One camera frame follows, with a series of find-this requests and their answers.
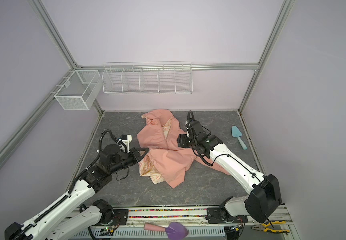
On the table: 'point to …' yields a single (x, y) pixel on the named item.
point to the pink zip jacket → (165, 162)
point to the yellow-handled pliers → (263, 227)
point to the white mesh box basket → (79, 91)
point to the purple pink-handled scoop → (174, 231)
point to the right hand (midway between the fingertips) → (181, 140)
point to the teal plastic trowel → (236, 132)
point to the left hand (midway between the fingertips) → (149, 151)
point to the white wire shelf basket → (148, 77)
